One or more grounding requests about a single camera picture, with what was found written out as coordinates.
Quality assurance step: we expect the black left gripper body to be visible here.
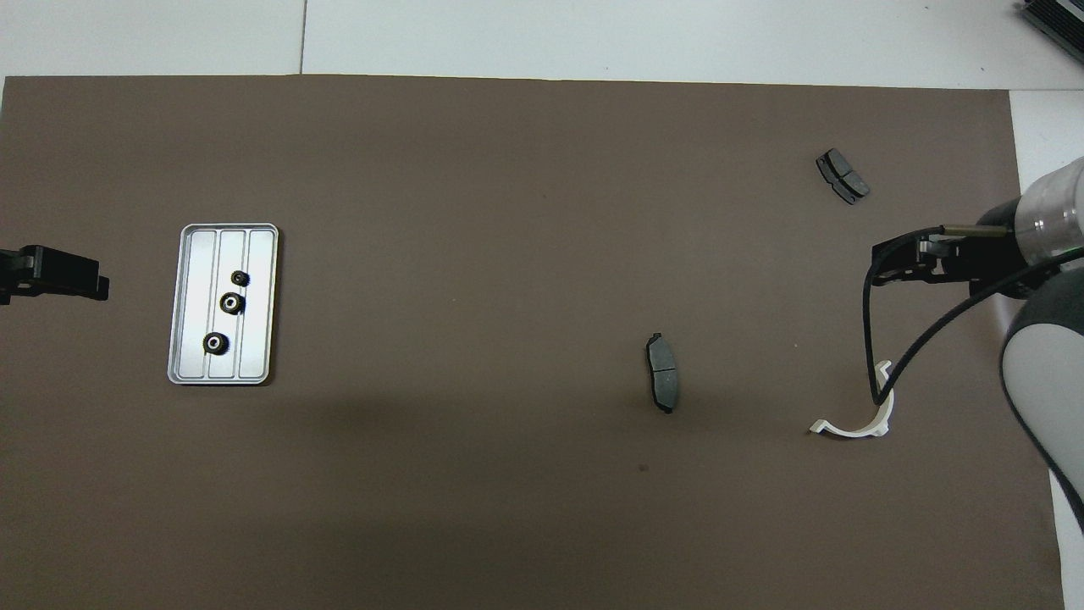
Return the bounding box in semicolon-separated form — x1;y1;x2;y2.
0;246;40;305

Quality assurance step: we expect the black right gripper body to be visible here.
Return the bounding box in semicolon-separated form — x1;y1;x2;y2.
961;199;1039;298

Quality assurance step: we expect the silver metal tray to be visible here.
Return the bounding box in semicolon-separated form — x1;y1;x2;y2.
167;223;280;387

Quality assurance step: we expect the short dark brake pad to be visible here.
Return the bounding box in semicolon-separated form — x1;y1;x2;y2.
815;148;871;206

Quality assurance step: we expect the grey ribbed metal device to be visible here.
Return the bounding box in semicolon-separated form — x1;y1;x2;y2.
1020;0;1084;64

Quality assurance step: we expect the long dark brake pad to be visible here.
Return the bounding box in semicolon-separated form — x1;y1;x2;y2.
645;332;681;415

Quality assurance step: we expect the brown table mat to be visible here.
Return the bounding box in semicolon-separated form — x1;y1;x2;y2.
0;75;1066;610

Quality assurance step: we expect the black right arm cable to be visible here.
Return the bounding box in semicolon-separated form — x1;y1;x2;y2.
862;223;1084;406

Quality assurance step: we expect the white curved plastic bracket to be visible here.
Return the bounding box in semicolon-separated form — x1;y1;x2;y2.
809;360;895;440

